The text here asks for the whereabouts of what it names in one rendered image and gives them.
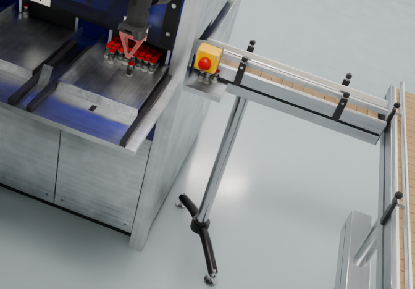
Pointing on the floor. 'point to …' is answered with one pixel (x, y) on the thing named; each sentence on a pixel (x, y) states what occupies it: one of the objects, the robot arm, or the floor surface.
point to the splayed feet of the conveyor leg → (210, 280)
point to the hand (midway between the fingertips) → (128, 55)
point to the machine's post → (192, 31)
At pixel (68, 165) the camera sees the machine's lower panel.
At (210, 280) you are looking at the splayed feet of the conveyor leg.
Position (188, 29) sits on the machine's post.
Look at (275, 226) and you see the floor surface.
